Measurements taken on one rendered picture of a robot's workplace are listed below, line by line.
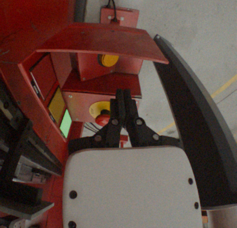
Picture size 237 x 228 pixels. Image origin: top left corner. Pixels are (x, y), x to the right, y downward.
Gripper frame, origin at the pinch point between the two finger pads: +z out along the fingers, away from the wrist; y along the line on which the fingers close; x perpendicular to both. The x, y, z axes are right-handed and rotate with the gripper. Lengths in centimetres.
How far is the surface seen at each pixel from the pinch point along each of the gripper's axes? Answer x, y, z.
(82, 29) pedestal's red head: 5.0, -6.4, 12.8
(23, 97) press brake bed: -11.8, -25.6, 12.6
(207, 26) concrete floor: 9, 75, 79
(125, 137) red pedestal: -186, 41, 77
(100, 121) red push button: -9.0, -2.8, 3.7
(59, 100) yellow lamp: -4.5, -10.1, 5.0
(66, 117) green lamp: -10.0, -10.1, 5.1
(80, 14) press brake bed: -2, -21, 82
